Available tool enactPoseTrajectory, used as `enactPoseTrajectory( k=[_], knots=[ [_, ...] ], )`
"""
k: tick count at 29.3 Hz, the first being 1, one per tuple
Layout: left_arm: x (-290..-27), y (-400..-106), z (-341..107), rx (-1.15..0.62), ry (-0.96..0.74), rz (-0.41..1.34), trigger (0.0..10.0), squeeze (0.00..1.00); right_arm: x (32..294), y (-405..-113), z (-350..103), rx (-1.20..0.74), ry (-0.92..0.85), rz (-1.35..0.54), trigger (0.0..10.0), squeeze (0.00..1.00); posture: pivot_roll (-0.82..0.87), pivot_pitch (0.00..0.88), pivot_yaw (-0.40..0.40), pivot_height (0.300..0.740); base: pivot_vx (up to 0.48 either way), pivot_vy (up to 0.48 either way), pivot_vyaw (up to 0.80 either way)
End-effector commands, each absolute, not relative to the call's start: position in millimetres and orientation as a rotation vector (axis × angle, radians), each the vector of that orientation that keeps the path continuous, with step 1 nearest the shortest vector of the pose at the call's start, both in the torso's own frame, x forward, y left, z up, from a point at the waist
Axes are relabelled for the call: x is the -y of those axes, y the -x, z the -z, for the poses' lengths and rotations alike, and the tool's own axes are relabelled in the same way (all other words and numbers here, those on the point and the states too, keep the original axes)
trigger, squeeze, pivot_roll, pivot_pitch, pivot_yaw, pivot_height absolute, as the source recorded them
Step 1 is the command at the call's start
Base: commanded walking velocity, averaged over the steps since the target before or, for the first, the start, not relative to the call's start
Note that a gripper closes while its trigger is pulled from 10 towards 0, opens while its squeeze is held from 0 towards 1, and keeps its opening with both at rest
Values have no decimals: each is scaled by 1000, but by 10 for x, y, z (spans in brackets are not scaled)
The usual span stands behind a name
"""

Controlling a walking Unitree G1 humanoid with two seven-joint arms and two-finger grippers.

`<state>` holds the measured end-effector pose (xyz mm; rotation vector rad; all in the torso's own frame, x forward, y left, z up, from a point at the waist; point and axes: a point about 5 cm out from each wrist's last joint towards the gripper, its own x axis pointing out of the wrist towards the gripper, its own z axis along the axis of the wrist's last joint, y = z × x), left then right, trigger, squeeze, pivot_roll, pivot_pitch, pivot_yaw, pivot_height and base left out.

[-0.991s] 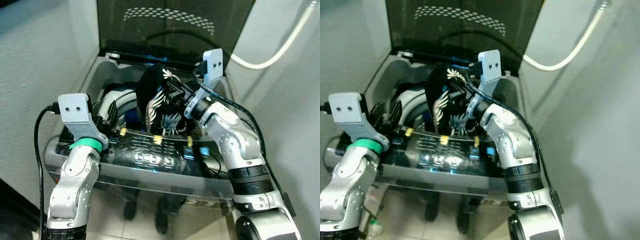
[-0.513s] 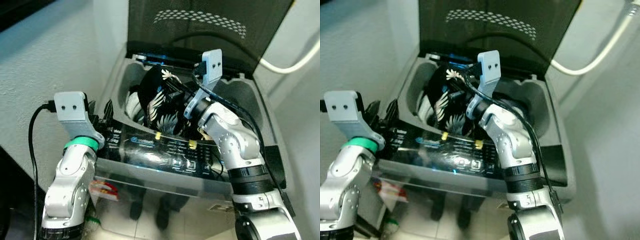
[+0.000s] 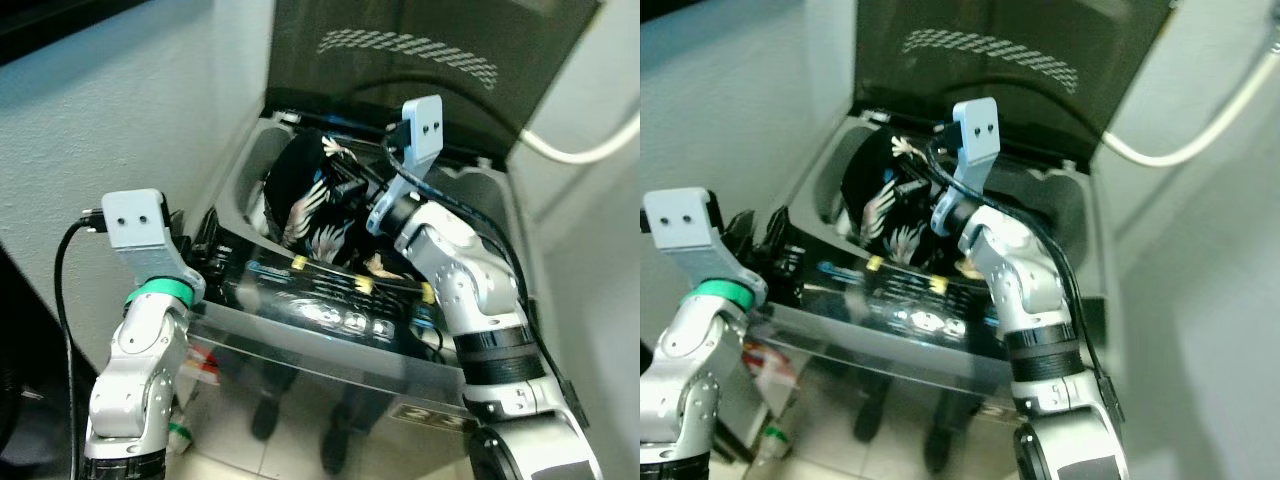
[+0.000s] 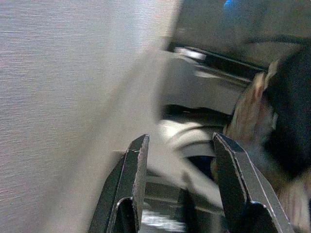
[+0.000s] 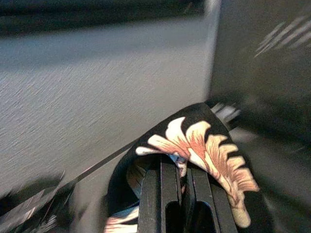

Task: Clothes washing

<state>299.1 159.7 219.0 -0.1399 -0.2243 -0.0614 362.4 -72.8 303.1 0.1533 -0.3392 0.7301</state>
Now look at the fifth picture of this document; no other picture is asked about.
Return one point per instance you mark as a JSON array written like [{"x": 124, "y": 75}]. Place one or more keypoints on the grey top-load washing machine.
[{"x": 279, "y": 165}]

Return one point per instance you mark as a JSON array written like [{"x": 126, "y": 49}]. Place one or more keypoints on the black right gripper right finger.
[{"x": 206, "y": 194}]

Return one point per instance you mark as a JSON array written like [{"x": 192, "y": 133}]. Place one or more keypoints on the dark glass washer lid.
[{"x": 267, "y": 72}]

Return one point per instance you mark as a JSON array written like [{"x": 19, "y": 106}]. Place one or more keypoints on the black floral print garment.
[{"x": 206, "y": 150}]

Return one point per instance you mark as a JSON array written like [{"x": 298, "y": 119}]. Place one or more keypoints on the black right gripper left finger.
[{"x": 155, "y": 194}]

